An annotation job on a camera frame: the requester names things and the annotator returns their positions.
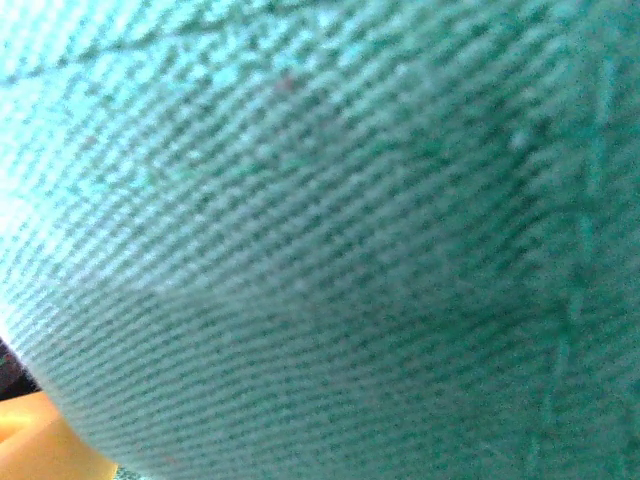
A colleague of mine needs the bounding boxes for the green long pants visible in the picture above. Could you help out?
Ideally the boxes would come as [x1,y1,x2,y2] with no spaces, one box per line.
[0,0,640,480]

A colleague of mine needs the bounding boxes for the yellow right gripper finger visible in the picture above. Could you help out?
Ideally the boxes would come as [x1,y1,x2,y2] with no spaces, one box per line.
[0,389,120,480]

